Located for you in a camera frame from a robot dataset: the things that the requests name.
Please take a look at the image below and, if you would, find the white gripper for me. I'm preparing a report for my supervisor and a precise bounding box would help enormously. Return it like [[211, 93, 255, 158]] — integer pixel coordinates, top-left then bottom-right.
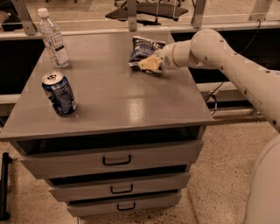
[[138, 44, 175, 72]]

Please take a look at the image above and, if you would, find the blue chip bag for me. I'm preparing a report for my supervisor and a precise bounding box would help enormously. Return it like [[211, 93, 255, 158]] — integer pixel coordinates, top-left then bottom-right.
[[129, 36, 165, 73]]

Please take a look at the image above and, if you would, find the clear plastic water bottle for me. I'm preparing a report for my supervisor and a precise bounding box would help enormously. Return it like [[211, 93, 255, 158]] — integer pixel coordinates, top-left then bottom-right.
[[38, 8, 70, 68]]

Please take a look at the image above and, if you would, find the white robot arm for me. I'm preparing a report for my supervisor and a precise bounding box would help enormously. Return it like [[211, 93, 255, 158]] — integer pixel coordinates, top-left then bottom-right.
[[137, 29, 280, 224]]

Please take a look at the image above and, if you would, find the black office chair base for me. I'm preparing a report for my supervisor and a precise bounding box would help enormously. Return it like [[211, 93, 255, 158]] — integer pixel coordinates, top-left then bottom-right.
[[105, 0, 188, 25]]

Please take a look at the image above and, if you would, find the grey drawer cabinet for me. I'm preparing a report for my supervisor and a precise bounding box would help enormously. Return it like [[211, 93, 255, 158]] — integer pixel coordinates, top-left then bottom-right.
[[1, 33, 212, 206]]

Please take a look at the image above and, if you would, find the blue soda can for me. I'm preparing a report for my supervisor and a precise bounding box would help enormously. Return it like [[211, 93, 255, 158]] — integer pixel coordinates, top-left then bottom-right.
[[42, 71, 77, 116]]

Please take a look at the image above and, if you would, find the middle grey drawer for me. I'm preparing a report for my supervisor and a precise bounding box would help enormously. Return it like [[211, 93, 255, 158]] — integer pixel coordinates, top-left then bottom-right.
[[49, 171, 190, 202]]

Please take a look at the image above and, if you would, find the grey drawer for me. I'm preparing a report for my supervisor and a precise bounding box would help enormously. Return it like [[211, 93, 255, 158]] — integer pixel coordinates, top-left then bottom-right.
[[49, 171, 190, 202], [67, 191, 181, 217], [20, 139, 203, 179]]

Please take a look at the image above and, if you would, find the top grey drawer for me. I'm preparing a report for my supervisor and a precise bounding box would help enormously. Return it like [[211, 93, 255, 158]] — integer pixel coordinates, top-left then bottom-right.
[[20, 139, 203, 179]]

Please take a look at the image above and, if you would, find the bottom grey drawer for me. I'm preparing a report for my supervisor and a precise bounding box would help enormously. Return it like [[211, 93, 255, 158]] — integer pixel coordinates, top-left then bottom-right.
[[67, 191, 181, 217]]

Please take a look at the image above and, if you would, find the black metal stand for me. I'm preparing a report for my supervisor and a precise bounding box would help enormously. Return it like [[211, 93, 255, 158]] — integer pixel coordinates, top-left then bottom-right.
[[0, 152, 12, 221]]

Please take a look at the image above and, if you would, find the black cable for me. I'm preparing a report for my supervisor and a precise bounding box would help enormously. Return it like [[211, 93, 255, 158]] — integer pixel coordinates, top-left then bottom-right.
[[205, 18, 263, 116]]

